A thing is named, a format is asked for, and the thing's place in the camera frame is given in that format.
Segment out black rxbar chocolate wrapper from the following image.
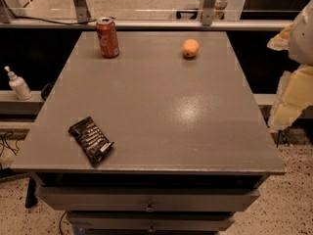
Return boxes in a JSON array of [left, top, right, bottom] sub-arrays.
[[68, 117, 113, 166]]

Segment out white pump bottle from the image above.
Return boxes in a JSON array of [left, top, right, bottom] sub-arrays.
[[5, 66, 32, 101]]

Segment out grey metal shelf rail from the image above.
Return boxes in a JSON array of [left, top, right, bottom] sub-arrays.
[[0, 19, 291, 31]]

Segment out orange fruit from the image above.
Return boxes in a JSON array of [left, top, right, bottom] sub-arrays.
[[183, 39, 200, 58]]

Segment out red coke can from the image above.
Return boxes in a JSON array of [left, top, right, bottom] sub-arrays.
[[96, 17, 119, 58]]

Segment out grey lower drawer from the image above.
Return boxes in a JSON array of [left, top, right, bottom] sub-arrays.
[[67, 211, 234, 232]]

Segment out black floor cables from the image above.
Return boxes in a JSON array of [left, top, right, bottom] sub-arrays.
[[0, 130, 23, 169]]

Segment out grey drawer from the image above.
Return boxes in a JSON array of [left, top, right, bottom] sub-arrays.
[[38, 187, 260, 212], [67, 211, 234, 232]]

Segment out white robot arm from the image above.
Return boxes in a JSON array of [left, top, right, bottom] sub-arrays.
[[267, 0, 313, 132]]

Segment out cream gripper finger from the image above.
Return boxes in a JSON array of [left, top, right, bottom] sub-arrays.
[[267, 24, 291, 51], [268, 64, 313, 130]]

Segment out grey top drawer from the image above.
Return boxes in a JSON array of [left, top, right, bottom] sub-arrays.
[[38, 187, 260, 212]]

